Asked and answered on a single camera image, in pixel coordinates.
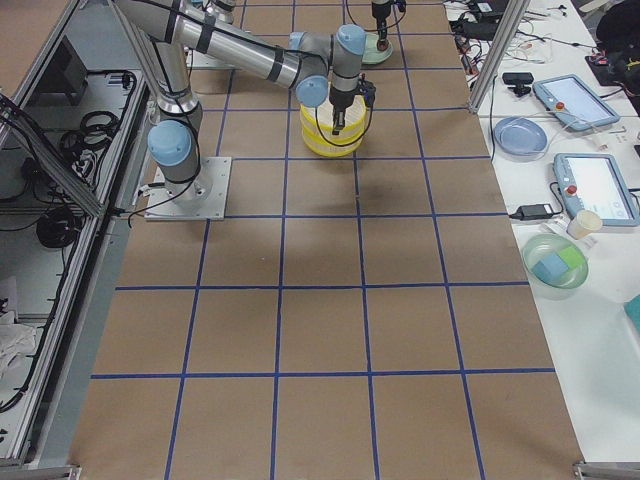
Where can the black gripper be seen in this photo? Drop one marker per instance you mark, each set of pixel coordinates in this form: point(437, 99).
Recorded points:
point(381, 14)
point(341, 98)

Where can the yellow steamer basket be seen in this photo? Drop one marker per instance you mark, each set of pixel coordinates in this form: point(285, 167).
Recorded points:
point(328, 148)
point(321, 119)

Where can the mint green plate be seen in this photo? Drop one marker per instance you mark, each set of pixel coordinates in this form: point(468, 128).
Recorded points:
point(372, 54)

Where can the black webcam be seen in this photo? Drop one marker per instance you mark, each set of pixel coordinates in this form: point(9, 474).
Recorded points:
point(518, 82)

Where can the blue plate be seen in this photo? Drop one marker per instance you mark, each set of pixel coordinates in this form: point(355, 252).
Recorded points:
point(521, 138)

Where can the teach pendant, far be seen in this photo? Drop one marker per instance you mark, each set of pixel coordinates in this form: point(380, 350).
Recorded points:
point(573, 103)

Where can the teach pendant, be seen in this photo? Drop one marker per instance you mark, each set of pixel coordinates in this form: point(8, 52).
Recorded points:
point(573, 103)
point(594, 182)

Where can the black charger brick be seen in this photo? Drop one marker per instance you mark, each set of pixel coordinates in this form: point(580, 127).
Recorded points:
point(531, 212)

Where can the teach pendant, near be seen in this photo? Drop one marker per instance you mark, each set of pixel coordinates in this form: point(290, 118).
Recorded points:
point(594, 182)

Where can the paper cup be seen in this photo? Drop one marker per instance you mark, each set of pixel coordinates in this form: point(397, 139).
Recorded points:
point(585, 222)

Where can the green plate with blocks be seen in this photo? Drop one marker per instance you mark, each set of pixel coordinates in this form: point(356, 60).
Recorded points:
point(557, 266)

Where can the white crumpled cloth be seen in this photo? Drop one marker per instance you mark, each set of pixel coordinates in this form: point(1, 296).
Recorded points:
point(17, 340)

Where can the aluminium frame post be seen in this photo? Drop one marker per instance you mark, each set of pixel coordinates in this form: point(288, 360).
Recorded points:
point(506, 30)

